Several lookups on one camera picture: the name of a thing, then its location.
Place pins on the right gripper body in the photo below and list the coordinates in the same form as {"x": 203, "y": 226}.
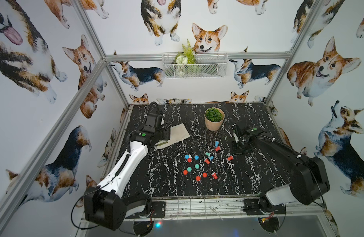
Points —
{"x": 238, "y": 147}

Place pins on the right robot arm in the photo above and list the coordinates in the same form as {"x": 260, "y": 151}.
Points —
{"x": 308, "y": 176}

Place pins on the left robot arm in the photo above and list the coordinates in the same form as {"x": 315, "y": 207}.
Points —
{"x": 105, "y": 204}

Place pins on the beige paper sheet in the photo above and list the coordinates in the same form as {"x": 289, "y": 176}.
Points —
{"x": 178, "y": 133}

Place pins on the potted green plant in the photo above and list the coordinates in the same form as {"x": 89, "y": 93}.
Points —
{"x": 214, "y": 118}

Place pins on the fern and white flower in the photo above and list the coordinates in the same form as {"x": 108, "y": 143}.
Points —
{"x": 185, "y": 61}

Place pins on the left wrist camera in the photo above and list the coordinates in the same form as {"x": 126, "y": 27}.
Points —
{"x": 153, "y": 123}

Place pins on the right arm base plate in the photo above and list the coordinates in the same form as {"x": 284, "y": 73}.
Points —
{"x": 256, "y": 206}

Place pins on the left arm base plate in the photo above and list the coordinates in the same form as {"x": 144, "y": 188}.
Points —
{"x": 157, "y": 210}

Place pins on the white wire basket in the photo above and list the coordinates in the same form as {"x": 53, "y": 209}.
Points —
{"x": 209, "y": 65}

